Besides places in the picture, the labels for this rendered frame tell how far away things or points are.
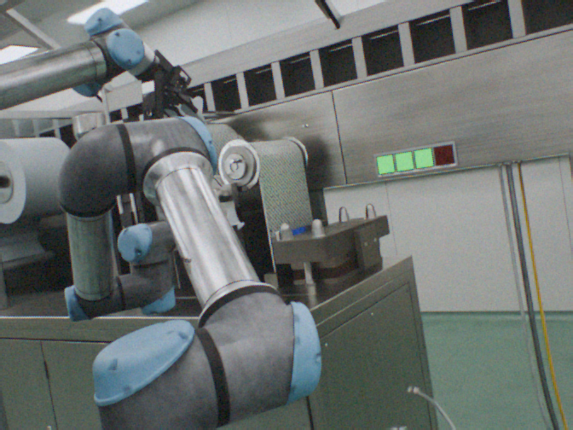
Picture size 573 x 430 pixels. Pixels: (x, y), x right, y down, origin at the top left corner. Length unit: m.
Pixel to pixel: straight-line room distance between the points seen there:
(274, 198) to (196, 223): 0.85
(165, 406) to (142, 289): 0.63
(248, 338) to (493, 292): 3.61
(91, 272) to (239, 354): 0.53
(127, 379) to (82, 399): 1.30
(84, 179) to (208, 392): 0.43
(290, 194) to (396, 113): 0.39
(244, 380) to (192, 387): 0.06
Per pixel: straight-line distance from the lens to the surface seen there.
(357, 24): 1.84
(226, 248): 0.80
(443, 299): 4.36
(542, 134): 1.64
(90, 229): 1.05
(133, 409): 0.66
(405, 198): 4.30
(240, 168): 1.62
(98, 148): 0.95
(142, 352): 0.65
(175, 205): 0.87
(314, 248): 1.50
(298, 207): 1.76
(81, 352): 1.88
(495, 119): 1.67
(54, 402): 2.08
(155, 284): 1.27
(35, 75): 1.14
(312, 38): 1.91
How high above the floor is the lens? 1.20
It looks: 3 degrees down
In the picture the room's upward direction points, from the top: 9 degrees counter-clockwise
